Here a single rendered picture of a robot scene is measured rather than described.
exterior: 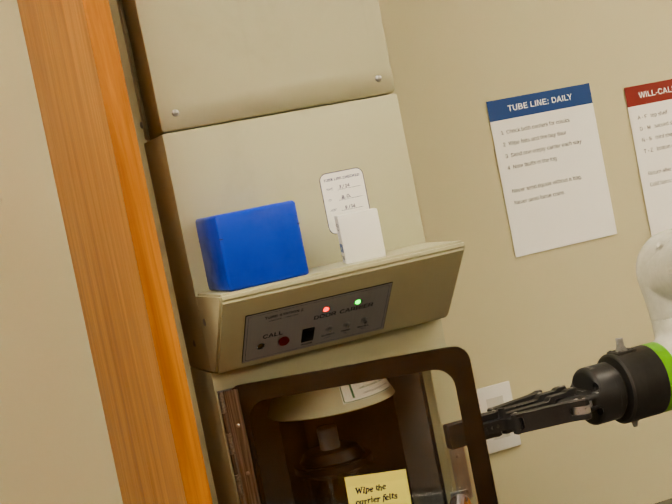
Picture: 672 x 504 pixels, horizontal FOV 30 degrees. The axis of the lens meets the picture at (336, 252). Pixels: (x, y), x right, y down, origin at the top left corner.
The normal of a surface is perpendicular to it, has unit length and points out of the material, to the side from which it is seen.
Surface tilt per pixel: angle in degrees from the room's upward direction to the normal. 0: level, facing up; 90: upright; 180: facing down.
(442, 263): 135
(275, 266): 90
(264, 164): 90
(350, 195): 90
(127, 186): 90
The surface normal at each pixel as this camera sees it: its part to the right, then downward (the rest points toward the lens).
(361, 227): 0.07, 0.04
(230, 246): 0.35, -0.02
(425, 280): 0.38, 0.68
